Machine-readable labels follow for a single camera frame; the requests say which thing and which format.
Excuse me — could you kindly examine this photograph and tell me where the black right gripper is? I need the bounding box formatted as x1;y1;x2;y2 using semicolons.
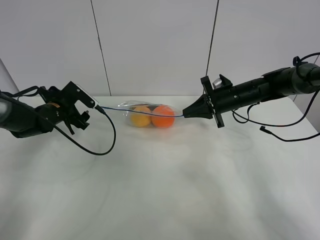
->
182;75;266;128

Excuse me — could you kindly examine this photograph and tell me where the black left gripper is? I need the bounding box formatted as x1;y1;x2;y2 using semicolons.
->
36;81;90;134

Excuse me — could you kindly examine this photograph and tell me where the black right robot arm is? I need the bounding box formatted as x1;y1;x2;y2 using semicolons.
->
182;63;320;128

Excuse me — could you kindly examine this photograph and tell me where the orange fruit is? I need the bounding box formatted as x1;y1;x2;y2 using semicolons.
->
151;105;175;128

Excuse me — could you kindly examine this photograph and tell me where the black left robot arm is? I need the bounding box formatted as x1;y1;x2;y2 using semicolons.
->
0;81;99;138

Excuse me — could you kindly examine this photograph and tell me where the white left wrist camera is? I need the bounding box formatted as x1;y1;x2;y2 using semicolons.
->
75;84;99;109

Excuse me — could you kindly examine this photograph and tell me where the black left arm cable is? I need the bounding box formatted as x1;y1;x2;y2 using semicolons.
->
0;85;117;156

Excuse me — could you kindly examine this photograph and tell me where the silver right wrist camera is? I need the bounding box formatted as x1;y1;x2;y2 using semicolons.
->
212;78;223;89

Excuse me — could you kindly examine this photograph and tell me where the clear zip bag blue seal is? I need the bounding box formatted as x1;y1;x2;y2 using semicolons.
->
102;100;184;129

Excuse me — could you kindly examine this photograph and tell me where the yellow fruit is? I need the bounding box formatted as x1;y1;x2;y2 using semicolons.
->
130;108;151;128

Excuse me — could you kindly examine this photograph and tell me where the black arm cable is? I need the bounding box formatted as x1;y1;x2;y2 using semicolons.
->
232;52;320;144
0;85;117;156

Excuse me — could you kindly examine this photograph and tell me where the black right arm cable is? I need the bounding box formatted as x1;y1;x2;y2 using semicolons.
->
232;52;320;144

